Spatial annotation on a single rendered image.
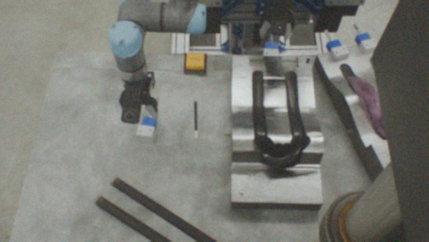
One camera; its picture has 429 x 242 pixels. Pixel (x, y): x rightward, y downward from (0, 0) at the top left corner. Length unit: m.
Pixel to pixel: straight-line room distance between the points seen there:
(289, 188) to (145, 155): 0.45
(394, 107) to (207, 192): 1.09
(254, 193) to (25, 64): 1.82
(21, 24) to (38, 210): 1.75
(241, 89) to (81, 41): 1.54
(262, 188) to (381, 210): 0.86
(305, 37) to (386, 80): 2.17
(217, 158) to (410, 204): 1.15
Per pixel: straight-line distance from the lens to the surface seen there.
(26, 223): 1.45
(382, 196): 0.47
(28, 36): 2.94
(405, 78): 0.31
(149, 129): 1.42
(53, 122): 1.57
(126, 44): 1.07
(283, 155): 1.35
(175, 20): 1.14
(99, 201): 1.38
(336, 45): 1.63
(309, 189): 1.35
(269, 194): 1.32
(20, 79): 2.76
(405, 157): 0.31
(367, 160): 1.46
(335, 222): 0.60
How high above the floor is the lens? 2.09
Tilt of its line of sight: 61 degrees down
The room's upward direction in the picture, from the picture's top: straight up
